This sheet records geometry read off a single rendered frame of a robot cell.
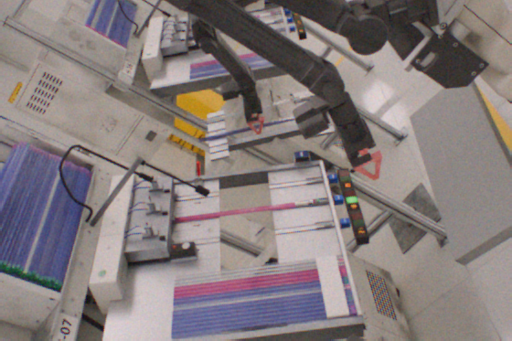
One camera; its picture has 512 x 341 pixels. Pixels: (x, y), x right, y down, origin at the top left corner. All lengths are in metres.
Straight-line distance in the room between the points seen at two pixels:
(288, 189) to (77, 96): 1.27
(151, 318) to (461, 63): 1.06
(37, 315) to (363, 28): 1.16
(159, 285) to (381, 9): 1.05
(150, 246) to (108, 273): 0.15
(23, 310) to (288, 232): 0.80
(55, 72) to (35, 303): 1.37
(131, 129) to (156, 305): 1.35
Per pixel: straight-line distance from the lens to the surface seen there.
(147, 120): 2.81
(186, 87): 2.70
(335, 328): 1.56
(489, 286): 2.28
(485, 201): 1.58
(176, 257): 1.76
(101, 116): 2.84
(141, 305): 1.70
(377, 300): 2.33
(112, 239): 1.80
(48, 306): 1.66
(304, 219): 1.82
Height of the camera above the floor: 1.72
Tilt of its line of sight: 23 degrees down
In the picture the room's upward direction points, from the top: 62 degrees counter-clockwise
